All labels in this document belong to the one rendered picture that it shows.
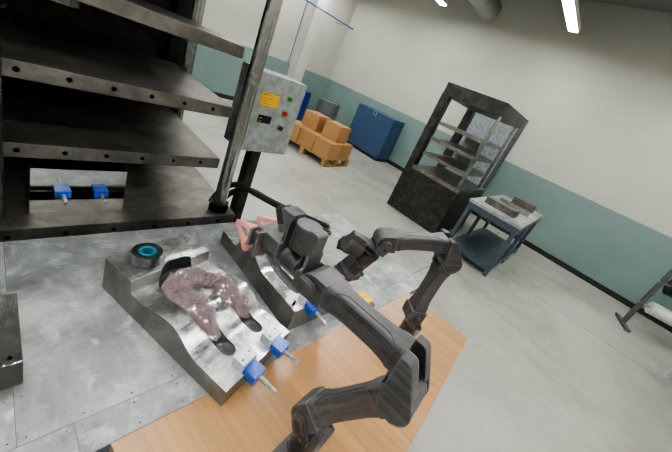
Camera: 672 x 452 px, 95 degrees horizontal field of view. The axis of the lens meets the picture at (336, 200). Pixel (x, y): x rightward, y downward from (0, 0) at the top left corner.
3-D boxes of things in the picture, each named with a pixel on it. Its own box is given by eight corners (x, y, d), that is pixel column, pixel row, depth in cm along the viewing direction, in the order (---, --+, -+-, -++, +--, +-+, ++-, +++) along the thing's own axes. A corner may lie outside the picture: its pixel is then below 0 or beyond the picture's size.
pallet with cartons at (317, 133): (346, 166, 628) (361, 132, 601) (323, 167, 560) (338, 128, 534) (305, 141, 680) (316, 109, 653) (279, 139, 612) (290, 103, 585)
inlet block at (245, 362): (278, 391, 80) (285, 378, 78) (266, 406, 76) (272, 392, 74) (242, 358, 84) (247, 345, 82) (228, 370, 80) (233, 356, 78)
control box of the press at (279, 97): (239, 296, 214) (311, 88, 161) (195, 309, 192) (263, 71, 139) (225, 275, 227) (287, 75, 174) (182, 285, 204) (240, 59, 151)
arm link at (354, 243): (342, 255, 96) (367, 228, 93) (339, 240, 104) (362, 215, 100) (369, 272, 100) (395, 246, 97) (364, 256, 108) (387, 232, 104)
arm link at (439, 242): (380, 238, 95) (470, 244, 100) (373, 224, 103) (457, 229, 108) (372, 270, 100) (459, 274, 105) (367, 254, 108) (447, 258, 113)
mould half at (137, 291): (284, 343, 97) (295, 318, 93) (220, 406, 74) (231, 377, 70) (180, 257, 113) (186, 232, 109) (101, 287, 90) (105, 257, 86)
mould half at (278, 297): (338, 309, 121) (351, 282, 116) (285, 331, 101) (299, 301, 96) (270, 234, 149) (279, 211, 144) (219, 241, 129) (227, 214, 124)
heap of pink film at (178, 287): (255, 313, 96) (262, 294, 93) (209, 347, 80) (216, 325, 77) (199, 266, 104) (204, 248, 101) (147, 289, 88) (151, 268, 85)
